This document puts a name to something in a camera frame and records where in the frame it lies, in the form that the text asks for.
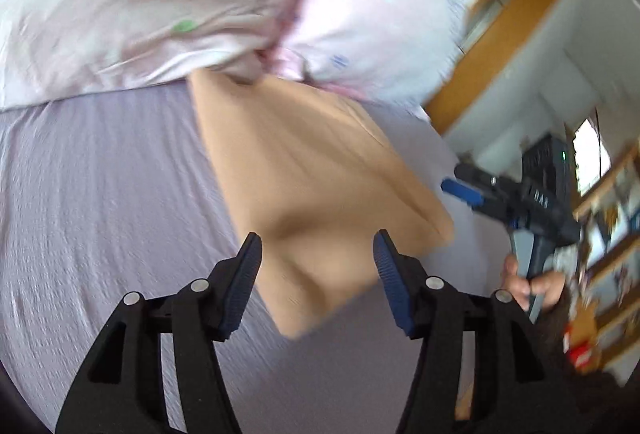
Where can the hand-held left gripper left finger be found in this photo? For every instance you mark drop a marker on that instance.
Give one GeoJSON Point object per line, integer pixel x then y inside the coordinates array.
{"type": "Point", "coordinates": [239, 284]}

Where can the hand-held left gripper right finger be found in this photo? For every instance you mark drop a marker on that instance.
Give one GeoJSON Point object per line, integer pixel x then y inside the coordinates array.
{"type": "Point", "coordinates": [395, 286]}

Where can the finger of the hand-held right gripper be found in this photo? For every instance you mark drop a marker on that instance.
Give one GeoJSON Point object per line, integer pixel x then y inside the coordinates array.
{"type": "Point", "coordinates": [462, 191]}
{"type": "Point", "coordinates": [475, 175]}

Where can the beige garment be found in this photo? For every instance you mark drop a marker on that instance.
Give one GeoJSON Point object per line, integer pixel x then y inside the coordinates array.
{"type": "Point", "coordinates": [320, 194]}

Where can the person's right forearm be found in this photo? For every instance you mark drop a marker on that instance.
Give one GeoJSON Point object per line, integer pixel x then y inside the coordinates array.
{"type": "Point", "coordinates": [575, 364]}

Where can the person's right hand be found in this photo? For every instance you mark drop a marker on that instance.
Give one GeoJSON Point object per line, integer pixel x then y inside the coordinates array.
{"type": "Point", "coordinates": [535, 284]}

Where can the wooden shelf unit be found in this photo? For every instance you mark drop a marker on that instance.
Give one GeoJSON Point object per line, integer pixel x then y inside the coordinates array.
{"type": "Point", "coordinates": [607, 259]}

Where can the lilac bed sheet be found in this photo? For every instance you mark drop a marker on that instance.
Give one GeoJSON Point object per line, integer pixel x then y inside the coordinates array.
{"type": "Point", "coordinates": [110, 239]}

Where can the wooden headboard shelf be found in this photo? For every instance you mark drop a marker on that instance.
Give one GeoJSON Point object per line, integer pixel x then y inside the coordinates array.
{"type": "Point", "coordinates": [492, 28]}

